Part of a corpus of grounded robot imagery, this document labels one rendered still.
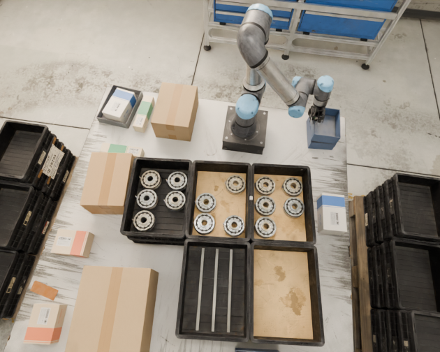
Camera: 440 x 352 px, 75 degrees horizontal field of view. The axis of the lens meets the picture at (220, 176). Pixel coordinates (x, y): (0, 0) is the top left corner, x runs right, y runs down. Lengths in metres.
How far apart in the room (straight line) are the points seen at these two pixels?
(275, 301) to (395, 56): 2.99
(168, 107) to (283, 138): 0.73
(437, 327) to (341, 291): 0.64
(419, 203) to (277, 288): 1.21
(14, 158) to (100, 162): 0.86
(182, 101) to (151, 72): 1.42
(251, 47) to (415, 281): 1.70
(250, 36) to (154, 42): 2.29
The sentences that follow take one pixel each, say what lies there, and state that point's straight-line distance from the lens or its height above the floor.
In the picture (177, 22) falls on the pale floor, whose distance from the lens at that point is 3.65.
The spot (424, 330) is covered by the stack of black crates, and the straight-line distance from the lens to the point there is 2.09.
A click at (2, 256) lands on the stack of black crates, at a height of 0.27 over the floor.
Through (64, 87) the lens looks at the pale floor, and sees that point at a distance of 3.31.
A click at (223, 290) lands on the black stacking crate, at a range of 1.41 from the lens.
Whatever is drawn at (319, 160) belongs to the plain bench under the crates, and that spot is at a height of 0.70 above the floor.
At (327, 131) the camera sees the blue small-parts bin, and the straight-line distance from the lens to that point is 1.84.
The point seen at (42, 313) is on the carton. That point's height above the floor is 0.77.
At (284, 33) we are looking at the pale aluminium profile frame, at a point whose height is 0.30.
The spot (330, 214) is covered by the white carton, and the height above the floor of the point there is 0.79.
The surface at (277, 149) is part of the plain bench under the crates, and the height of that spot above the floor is 0.70.
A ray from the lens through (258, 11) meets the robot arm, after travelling 1.34.
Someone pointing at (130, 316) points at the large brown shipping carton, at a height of 0.90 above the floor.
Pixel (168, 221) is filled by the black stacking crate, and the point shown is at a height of 0.83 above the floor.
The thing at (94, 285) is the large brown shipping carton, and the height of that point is 0.90.
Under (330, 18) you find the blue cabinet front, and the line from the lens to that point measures 3.07.
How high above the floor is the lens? 2.24
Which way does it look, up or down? 66 degrees down
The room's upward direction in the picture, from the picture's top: 2 degrees clockwise
